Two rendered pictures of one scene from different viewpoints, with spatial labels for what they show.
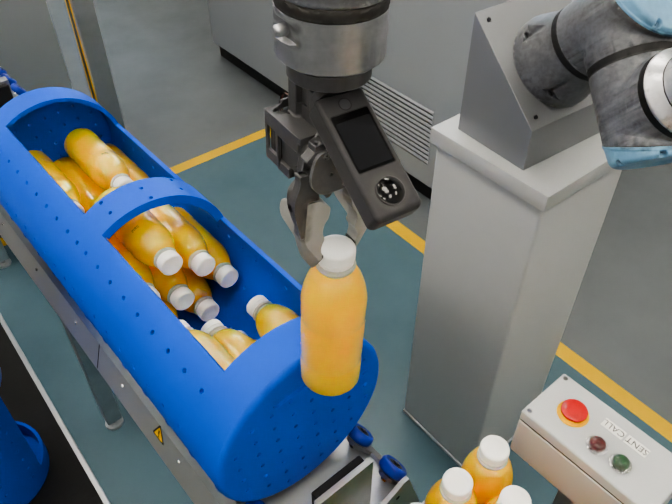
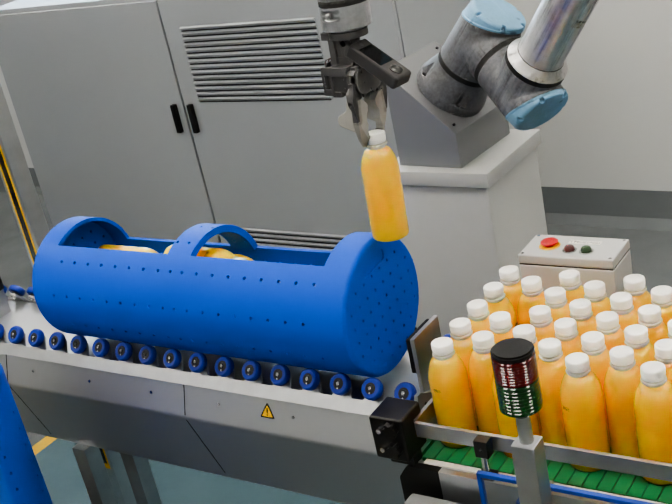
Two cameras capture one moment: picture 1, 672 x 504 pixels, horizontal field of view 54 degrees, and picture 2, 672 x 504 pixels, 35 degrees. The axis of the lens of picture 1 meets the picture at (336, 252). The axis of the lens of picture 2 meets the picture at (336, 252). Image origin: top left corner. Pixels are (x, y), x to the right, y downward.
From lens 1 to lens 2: 1.45 m
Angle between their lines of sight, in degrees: 23
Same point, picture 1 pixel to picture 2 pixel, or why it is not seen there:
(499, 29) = not seen: hidden behind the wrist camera
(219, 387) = (325, 274)
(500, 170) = (445, 174)
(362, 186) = (384, 69)
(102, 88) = not seen: hidden behind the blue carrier
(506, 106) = (430, 125)
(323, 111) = (354, 48)
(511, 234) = (473, 225)
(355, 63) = (363, 20)
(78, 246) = (172, 273)
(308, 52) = (343, 20)
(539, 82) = (446, 100)
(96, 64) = not seen: hidden behind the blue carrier
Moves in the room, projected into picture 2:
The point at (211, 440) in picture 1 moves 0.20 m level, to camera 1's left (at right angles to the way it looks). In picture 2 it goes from (332, 306) to (230, 339)
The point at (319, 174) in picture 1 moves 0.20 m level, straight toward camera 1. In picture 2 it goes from (359, 81) to (401, 103)
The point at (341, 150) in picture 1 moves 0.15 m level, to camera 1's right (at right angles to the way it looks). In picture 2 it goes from (369, 59) to (447, 37)
